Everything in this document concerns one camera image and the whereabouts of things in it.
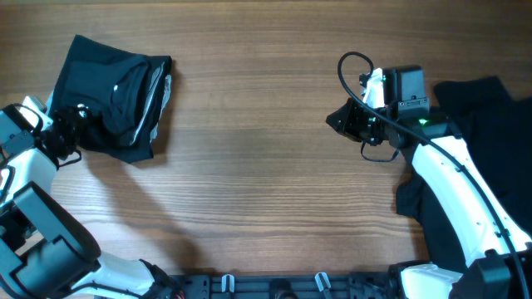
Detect dark green t-shirt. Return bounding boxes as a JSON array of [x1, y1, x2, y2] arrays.
[[62, 55, 151, 147]]

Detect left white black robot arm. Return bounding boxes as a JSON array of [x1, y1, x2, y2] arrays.
[[1, 104, 184, 298]]

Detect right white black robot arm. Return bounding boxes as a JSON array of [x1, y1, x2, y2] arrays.
[[327, 66, 531, 298]]

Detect pile of dark clothes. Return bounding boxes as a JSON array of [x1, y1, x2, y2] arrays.
[[396, 76, 531, 272]]

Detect folded dark green garment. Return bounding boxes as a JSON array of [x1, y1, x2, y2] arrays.
[[48, 35, 172, 164]]

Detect white folded cloth underneath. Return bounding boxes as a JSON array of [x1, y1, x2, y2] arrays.
[[43, 74, 172, 145]]

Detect right black cable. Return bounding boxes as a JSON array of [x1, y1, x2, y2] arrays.
[[337, 51, 532, 299]]

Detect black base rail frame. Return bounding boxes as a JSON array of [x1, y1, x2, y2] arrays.
[[175, 272, 406, 299]]

